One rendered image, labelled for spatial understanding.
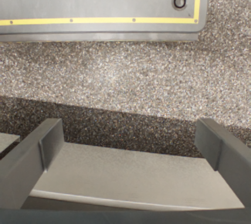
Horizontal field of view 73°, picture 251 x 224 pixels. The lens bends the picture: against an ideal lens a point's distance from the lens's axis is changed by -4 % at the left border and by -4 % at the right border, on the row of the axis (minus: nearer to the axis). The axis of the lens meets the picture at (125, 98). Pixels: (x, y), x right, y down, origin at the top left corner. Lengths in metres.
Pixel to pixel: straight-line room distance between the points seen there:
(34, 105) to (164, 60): 0.65
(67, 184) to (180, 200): 0.26
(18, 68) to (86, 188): 0.67
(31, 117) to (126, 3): 0.71
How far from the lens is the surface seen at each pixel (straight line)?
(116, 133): 0.90
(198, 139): 0.17
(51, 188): 0.44
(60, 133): 0.16
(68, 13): 0.51
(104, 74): 0.81
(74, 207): 0.43
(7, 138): 0.64
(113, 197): 0.43
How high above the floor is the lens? 0.80
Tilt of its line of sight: 75 degrees down
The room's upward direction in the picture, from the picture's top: 179 degrees clockwise
